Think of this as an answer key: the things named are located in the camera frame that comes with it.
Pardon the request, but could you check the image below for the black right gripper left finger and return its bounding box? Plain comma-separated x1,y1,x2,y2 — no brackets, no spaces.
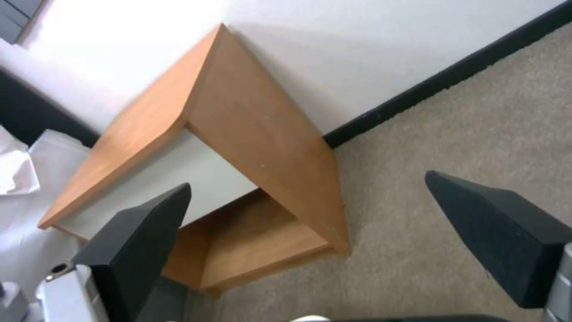
38,183,193,322

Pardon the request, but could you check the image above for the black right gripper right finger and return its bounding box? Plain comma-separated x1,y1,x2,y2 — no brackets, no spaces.
425,170,572,322

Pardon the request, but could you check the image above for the white bed sheet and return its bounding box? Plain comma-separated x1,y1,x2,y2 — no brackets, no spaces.
0,127,93,296

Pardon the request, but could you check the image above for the wooden bedside table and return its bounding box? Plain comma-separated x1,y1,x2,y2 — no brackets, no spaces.
37,22,352,297

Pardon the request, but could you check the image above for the white pillow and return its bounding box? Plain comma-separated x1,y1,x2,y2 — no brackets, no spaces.
0,129,44,196

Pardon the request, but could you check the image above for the black bed headboard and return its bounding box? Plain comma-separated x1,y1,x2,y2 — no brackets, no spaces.
0,67,101,148

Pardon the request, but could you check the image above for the black skirting board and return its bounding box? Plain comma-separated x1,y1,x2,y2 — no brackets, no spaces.
322,3,572,149

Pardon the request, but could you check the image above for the dark grey window frame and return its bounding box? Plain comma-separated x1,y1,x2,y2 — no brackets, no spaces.
0,0,44,45

